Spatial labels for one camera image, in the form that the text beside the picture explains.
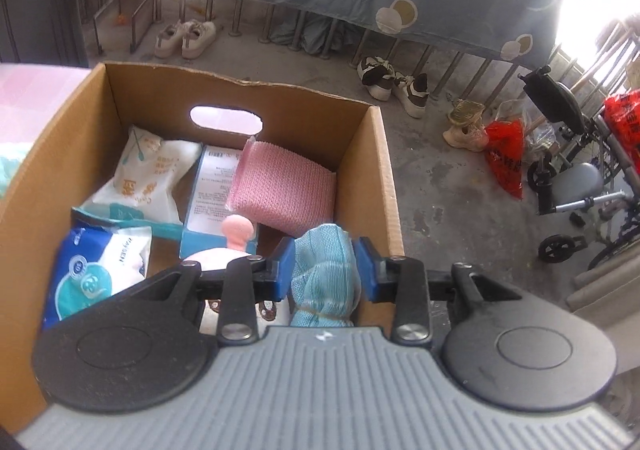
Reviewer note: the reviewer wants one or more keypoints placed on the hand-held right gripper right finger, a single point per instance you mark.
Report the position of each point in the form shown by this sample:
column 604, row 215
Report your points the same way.
column 365, row 275

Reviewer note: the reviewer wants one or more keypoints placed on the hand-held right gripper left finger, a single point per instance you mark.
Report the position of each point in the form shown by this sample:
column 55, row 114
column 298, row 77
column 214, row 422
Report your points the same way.
column 284, row 275

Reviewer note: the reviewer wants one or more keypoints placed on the light blue towel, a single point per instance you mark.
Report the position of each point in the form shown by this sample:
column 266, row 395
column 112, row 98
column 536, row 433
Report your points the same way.
column 322, row 270

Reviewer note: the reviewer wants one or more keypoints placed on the pink plush toy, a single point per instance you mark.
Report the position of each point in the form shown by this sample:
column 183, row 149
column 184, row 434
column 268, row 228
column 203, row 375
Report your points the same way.
column 237, row 230

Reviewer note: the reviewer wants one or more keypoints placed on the pink sponge cloth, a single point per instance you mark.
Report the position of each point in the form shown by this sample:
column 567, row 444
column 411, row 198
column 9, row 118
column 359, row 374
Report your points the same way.
column 280, row 190

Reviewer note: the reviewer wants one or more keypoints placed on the blue white paper carton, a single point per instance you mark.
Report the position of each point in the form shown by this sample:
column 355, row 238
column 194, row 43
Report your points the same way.
column 210, row 200

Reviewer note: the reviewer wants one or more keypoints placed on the brown cardboard box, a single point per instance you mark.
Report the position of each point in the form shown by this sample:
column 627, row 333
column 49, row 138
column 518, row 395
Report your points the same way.
column 300, row 115

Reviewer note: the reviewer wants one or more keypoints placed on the white cotton swab pack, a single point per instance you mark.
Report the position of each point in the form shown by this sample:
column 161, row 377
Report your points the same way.
column 150, row 170

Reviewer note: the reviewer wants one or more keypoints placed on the blue wet wipes pack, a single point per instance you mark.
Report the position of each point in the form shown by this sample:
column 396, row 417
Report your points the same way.
column 90, row 275

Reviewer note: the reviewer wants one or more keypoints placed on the beige mesh shoe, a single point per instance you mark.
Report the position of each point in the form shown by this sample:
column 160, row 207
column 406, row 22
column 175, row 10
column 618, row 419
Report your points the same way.
column 465, row 138
column 465, row 111

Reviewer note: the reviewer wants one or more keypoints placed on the red plastic bag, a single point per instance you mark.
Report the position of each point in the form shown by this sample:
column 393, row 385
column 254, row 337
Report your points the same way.
column 625, row 115
column 505, row 160

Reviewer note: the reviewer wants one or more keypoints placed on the black white sneaker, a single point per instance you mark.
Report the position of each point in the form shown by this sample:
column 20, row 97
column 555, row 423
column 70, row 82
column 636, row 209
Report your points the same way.
column 412, row 98
column 377, row 78

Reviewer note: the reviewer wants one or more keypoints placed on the clear plastic bag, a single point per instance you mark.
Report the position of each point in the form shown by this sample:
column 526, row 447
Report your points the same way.
column 530, row 125

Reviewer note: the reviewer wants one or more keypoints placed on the folding wheelchair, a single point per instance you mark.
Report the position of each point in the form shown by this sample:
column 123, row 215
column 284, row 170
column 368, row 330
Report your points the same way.
column 575, row 185

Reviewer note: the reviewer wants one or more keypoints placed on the metal railing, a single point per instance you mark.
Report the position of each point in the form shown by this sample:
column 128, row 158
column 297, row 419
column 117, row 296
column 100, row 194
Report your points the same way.
column 235, row 18

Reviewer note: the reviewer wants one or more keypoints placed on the pink printed tablecloth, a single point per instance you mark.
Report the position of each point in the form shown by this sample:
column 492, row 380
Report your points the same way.
column 30, row 100

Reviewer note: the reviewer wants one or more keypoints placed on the black metal rack frame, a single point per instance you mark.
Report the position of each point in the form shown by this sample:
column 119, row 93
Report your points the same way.
column 134, row 28

